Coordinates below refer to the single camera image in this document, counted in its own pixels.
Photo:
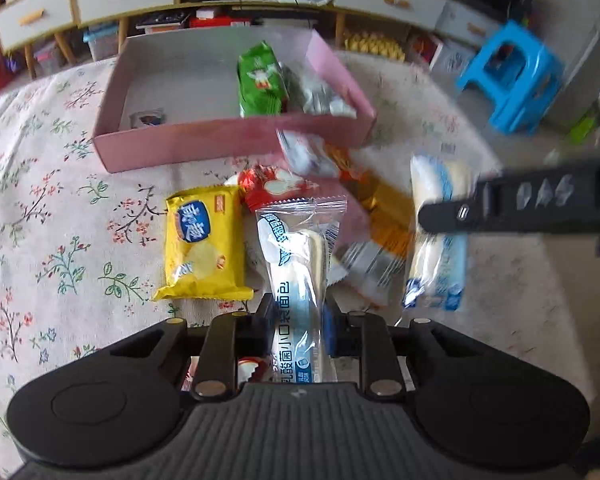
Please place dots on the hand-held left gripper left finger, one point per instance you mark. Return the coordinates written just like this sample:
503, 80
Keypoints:
264, 325

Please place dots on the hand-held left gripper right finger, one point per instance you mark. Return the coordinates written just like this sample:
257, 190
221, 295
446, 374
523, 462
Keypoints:
330, 330

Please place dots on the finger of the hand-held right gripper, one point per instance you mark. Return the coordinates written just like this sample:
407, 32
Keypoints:
500, 210

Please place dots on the yellow snack packet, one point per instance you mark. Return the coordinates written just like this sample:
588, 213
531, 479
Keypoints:
200, 240

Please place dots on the gold orange snack packet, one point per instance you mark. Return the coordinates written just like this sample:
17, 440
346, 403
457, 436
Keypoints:
387, 215

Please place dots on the pink snack packet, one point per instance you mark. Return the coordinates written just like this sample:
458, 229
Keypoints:
357, 220

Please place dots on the pink cardboard box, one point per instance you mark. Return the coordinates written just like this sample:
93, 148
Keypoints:
180, 145

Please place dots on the white red snack packet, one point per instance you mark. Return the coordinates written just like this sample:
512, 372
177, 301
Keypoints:
252, 367

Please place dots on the green small box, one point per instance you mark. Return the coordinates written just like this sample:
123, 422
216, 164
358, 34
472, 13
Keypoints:
582, 125

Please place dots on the blue plastic stool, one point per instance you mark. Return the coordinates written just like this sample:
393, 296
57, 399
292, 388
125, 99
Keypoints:
540, 75

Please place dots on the red white carton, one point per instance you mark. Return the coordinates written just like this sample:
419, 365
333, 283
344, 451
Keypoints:
445, 55

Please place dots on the white refrigerator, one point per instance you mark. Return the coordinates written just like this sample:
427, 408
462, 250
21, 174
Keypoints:
580, 20

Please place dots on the yellow patterned tray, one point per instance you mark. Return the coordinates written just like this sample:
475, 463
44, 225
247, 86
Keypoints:
375, 45

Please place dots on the floral printed cloth mat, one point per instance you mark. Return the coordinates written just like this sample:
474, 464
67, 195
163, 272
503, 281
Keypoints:
55, 210

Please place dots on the green snack packet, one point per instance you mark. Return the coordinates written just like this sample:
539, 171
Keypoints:
260, 80

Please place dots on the red flat box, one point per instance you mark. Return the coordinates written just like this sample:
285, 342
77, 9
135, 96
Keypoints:
220, 21

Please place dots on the black flat device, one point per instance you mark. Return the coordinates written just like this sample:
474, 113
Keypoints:
162, 22

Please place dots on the clear storage box blue lid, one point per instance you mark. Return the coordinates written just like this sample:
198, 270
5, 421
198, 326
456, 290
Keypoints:
105, 42

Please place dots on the small clear storage box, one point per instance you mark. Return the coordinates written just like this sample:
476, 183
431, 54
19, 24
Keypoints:
47, 57

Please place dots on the wooden cabinet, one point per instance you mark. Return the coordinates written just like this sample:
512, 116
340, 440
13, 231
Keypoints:
29, 60

